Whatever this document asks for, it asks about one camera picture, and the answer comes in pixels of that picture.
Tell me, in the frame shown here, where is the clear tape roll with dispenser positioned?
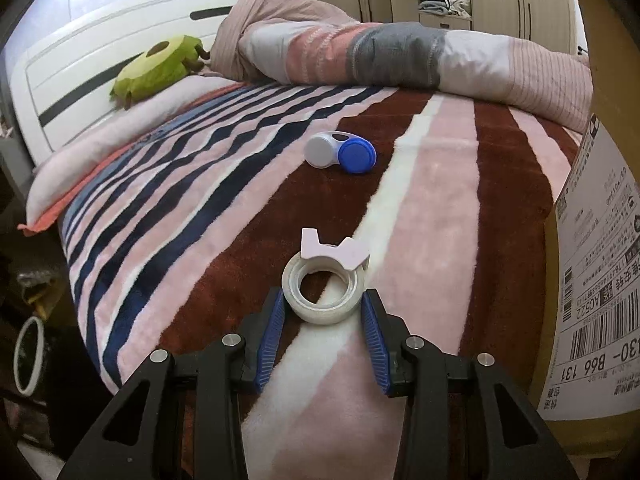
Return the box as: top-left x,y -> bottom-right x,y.
281,228 -> 370,325

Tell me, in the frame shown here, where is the white blue round device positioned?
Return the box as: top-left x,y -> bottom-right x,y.
304,131 -> 378,174

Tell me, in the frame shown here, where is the brown cardboard box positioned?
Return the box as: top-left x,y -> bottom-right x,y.
529,0 -> 639,457

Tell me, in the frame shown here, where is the white pillow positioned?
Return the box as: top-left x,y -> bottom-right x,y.
18,75 -> 240,235

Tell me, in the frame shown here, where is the green avocado plush toy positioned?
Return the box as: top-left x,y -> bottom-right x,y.
111,35 -> 209,110

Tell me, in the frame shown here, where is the pink grey folded duvet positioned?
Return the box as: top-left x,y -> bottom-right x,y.
209,0 -> 593,132

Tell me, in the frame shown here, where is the white bed headboard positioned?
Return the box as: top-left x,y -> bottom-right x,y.
9,0 -> 238,166

